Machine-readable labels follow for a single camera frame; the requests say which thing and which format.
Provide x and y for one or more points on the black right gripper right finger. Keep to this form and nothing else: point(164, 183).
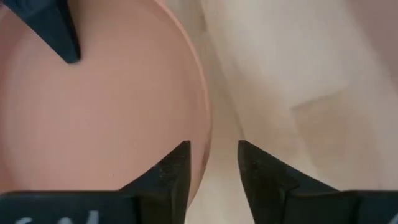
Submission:
point(267, 193)

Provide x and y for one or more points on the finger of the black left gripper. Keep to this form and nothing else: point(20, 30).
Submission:
point(53, 25)

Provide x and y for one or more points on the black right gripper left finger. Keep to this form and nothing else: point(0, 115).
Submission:
point(168, 186)

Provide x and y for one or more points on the peach plate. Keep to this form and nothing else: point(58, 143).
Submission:
point(109, 109)

